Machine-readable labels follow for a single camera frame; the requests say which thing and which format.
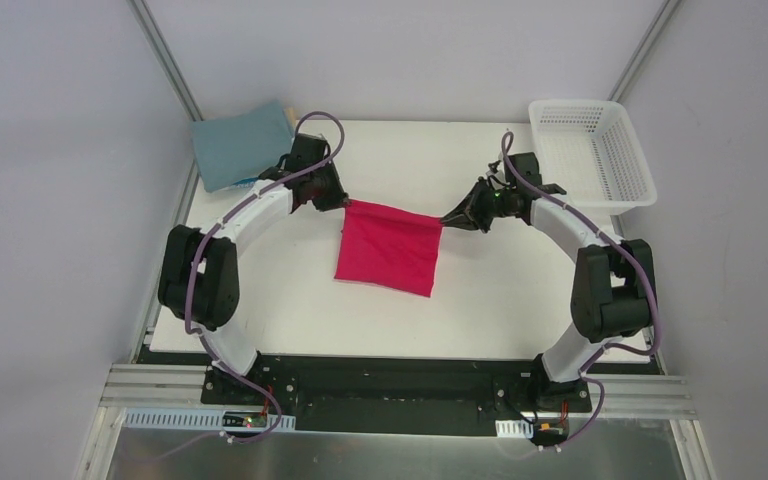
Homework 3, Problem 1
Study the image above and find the red t shirt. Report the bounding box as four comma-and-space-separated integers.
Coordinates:
335, 200, 443, 297

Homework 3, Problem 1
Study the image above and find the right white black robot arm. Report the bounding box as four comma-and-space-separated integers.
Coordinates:
441, 152, 655, 410

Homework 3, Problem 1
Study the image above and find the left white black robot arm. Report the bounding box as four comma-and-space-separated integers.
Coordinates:
157, 134, 349, 405

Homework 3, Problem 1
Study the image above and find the folded blue white t shirt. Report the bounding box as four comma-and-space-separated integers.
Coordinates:
222, 176, 260, 191

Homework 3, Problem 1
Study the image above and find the folded beige t shirt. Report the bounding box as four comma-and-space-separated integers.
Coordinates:
284, 107, 298, 128

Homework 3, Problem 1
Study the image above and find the folded teal t shirt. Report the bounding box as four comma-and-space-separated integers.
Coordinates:
190, 100, 294, 193

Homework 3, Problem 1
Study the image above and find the white plastic basket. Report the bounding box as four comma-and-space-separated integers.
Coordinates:
528, 99, 657, 215

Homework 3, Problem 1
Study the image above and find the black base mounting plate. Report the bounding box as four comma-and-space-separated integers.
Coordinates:
135, 347, 664, 439

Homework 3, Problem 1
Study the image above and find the right white cable duct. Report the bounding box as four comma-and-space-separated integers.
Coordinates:
495, 419, 534, 439

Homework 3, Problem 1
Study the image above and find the white cable duct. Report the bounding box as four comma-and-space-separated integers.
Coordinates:
123, 408, 296, 434
495, 419, 534, 439

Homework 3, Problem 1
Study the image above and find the left aluminium corner post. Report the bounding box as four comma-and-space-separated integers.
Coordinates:
126, 0, 204, 121

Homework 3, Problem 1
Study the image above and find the aluminium corner post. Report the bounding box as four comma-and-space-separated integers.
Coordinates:
608, 0, 683, 103
126, 0, 204, 121

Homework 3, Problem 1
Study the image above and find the right aluminium corner post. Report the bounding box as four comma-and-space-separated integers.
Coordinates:
608, 0, 683, 103

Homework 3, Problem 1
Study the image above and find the aluminium frame rail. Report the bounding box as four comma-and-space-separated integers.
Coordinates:
99, 364, 698, 420

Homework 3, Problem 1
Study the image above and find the left white cable duct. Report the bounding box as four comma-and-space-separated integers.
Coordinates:
123, 408, 296, 434

